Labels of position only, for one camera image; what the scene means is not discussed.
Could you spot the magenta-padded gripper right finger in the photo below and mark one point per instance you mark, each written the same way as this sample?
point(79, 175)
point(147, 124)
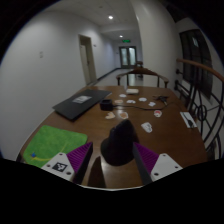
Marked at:
point(165, 166)

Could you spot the wooden armchair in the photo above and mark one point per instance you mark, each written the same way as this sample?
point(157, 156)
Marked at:
point(142, 71)

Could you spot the small black box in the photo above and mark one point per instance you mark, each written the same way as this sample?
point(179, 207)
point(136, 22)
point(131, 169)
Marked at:
point(106, 105)

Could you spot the black key bunch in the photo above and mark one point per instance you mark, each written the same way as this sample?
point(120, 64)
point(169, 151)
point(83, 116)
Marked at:
point(162, 98)

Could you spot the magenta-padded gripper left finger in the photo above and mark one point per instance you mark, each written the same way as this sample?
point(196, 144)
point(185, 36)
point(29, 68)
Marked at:
point(61, 166)

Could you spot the green mouse pad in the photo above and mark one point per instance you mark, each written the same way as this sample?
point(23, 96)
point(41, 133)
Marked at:
point(50, 143)

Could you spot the green exit sign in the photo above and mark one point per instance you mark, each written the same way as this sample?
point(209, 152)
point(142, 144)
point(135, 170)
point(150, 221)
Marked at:
point(126, 41)

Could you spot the large dark window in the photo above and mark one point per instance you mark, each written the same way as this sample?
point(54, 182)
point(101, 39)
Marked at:
point(195, 56)

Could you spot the small pale sticker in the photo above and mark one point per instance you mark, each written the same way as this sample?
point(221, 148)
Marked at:
point(152, 104)
point(122, 95)
point(131, 101)
point(142, 99)
point(119, 101)

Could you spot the dark wooden chair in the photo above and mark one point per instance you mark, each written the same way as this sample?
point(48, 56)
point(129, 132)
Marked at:
point(139, 63)

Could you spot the dark transom window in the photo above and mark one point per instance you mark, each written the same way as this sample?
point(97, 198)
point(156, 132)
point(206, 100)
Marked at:
point(175, 12)

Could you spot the black closed laptop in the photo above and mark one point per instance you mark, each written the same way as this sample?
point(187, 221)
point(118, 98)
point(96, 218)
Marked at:
point(80, 104)

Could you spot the round ceiling light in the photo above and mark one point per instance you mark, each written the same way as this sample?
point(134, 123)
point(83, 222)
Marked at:
point(110, 17)

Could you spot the red and white round sticker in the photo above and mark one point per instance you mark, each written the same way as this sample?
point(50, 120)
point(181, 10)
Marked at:
point(158, 113)

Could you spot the white outlined sticker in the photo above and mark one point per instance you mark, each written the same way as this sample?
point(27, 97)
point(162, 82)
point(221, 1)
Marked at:
point(146, 127)

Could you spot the black metal railing wooden handrail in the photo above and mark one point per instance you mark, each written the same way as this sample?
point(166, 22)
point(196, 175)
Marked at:
point(200, 66)

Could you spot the small white flat box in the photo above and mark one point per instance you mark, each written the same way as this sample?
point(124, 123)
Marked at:
point(132, 90)

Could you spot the tan cutout sticker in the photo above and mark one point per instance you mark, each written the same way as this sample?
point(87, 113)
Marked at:
point(123, 115)
point(110, 116)

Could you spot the white side door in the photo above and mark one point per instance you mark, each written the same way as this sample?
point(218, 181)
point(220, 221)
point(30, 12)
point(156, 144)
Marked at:
point(87, 60)

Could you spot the glass double door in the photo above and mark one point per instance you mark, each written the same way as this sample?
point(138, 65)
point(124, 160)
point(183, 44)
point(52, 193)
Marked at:
point(128, 56)

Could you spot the black vertical computer mouse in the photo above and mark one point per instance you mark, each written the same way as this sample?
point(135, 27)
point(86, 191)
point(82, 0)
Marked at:
point(119, 146)

